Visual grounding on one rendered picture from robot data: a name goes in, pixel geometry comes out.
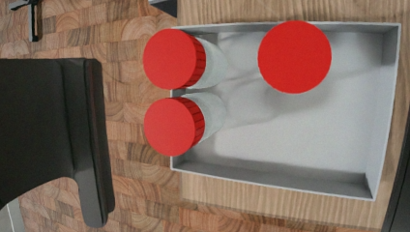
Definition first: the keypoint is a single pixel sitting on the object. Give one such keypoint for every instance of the white bottle with red cap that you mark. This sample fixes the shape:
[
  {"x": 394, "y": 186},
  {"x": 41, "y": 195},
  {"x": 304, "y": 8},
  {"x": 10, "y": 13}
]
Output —
[
  {"x": 173, "y": 59},
  {"x": 174, "y": 125},
  {"x": 294, "y": 57}
]

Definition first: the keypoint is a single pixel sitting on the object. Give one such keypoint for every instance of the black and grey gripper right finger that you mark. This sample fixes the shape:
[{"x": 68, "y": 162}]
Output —
[{"x": 397, "y": 217}]

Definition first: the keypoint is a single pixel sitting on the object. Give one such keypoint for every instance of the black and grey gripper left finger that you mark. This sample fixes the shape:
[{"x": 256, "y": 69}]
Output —
[{"x": 52, "y": 125}]

